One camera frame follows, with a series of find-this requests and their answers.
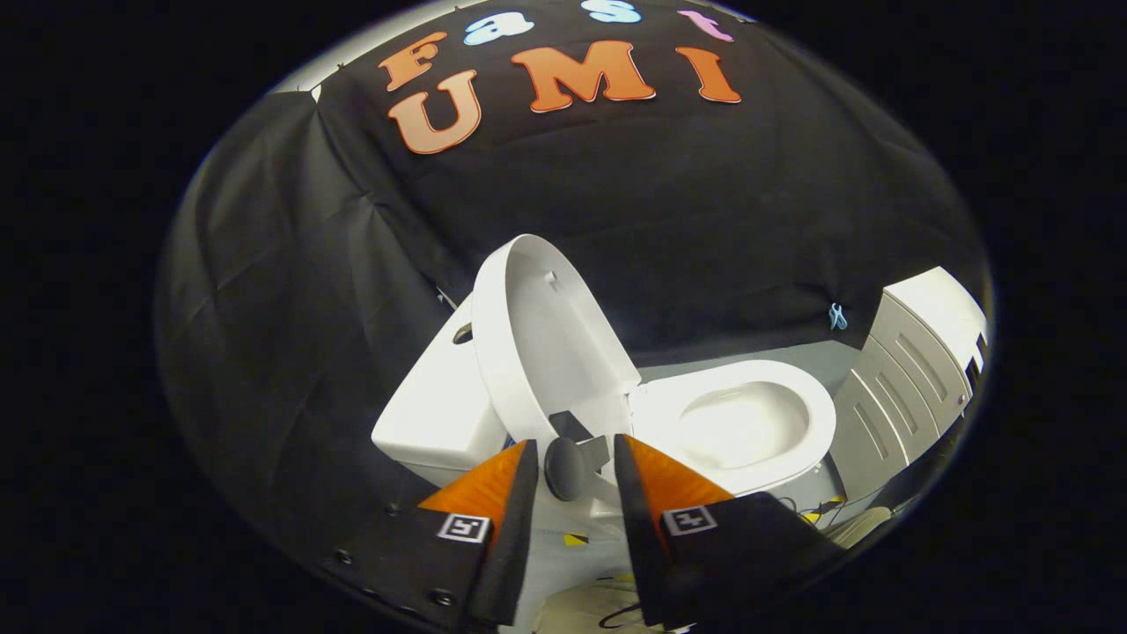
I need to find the white ceramic toilet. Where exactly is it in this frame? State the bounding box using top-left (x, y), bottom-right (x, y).
top-left (371, 295), bottom-right (848, 531)

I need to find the grey-white panelled cabinet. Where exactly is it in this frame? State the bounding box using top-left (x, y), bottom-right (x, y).
top-left (831, 266), bottom-right (990, 478)

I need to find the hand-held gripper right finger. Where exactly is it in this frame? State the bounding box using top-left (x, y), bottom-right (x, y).
top-left (615, 434), bottom-right (843, 628)

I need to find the white toilet lid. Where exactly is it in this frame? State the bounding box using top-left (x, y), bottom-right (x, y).
top-left (470, 233), bottom-right (643, 504)

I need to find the white toilet seat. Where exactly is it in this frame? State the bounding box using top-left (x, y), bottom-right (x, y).
top-left (629, 358), bottom-right (838, 497)

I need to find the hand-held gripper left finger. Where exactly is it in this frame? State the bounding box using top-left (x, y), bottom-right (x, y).
top-left (321, 440), bottom-right (540, 626)

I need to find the black backdrop cloth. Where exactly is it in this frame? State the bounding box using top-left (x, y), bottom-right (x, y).
top-left (158, 0), bottom-right (992, 569)

